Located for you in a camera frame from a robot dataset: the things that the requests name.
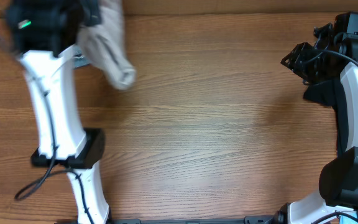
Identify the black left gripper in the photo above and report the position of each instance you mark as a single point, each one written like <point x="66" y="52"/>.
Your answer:
<point x="84" y="12"/>

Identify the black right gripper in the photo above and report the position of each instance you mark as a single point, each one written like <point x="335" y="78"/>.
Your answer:
<point x="298" y="55"/>

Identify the beige khaki shorts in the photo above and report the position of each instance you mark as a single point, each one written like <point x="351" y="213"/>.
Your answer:
<point x="104" y="45"/>

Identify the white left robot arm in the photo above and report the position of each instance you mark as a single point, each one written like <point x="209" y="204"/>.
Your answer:
<point x="44" y="34"/>

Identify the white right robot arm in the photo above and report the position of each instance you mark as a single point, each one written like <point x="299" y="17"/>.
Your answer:
<point x="343" y="34"/>

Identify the black garment pile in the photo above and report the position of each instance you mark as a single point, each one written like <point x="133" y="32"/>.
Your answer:
<point x="338" y="181"/>

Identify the folded light blue jeans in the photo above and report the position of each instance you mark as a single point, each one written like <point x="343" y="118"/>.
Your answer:
<point x="79" y="59"/>

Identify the light blue cloth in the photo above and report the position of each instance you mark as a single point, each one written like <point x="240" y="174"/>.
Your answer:
<point x="347" y="220"/>

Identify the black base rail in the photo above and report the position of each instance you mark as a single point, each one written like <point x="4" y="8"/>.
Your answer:
<point x="246" y="220"/>

